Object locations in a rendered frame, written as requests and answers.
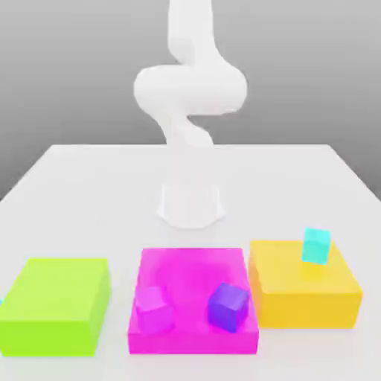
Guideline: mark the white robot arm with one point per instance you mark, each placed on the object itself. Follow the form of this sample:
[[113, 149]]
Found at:
[[190, 89]]

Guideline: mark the small purple cube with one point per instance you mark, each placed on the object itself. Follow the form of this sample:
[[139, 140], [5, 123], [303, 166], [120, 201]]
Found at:
[[227, 308]]

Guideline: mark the small magenta cube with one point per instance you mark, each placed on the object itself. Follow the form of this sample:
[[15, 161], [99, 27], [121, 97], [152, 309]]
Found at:
[[153, 311]]

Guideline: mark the small cyan cube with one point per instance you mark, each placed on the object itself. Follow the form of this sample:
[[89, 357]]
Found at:
[[316, 245]]

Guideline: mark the large magenta box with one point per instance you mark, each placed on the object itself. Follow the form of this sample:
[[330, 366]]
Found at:
[[190, 268]]

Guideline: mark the large orange box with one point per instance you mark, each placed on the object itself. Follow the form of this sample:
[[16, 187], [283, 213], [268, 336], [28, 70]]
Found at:
[[285, 279]]

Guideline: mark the large lime green box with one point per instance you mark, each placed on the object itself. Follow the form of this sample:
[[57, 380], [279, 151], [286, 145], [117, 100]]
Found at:
[[50, 303]]

